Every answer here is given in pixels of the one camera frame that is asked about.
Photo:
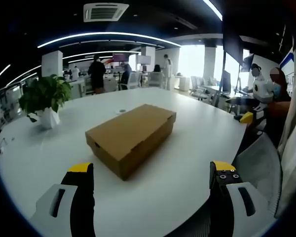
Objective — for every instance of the black hanging screen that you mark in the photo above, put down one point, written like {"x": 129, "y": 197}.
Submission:
{"x": 233, "y": 44}

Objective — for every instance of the white office chair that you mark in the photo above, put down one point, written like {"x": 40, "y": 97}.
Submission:
{"x": 135, "y": 80}
{"x": 196, "y": 89}
{"x": 155, "y": 79}

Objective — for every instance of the brown cardboard shoe box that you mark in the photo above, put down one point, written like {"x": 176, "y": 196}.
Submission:
{"x": 128, "y": 133}

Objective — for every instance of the black computer monitor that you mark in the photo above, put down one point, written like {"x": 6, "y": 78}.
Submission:
{"x": 226, "y": 81}

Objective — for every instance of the grey mesh office chair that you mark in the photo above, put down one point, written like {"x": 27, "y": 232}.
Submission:
{"x": 259, "y": 163}

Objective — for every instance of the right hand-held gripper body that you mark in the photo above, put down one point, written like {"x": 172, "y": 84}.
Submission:
{"x": 262, "y": 90}

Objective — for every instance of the green potted plant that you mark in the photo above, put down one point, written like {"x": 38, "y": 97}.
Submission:
{"x": 45, "y": 92}

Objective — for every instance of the beige cloth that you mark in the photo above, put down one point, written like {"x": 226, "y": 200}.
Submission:
{"x": 293, "y": 138}

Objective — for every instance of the ceiling air conditioner vent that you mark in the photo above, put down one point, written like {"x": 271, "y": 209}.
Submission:
{"x": 105, "y": 11}

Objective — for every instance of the purple wall screen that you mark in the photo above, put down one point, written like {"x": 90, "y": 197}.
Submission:
{"x": 120, "y": 57}

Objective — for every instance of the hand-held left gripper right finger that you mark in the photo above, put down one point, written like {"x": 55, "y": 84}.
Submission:
{"x": 223, "y": 195}

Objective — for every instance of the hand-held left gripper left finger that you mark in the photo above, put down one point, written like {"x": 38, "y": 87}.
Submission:
{"x": 81, "y": 197}

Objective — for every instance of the white faceted plant pot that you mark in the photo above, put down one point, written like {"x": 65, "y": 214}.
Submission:
{"x": 47, "y": 119}

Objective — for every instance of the curved ceiling light strip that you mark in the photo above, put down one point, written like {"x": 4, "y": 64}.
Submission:
{"x": 106, "y": 36}

